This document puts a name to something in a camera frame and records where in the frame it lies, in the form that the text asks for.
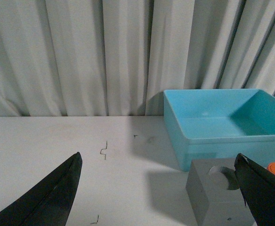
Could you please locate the blue plastic box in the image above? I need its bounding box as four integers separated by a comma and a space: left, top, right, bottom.
163, 89, 275, 171

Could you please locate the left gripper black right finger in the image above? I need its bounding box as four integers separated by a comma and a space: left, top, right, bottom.
234, 153, 275, 226

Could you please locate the white curtain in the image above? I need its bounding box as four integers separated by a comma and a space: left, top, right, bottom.
0, 0, 275, 116

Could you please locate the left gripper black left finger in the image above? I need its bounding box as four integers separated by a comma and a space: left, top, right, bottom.
0, 152, 82, 226

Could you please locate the gray block with round hole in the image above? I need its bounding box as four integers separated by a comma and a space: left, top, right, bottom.
186, 158, 255, 226

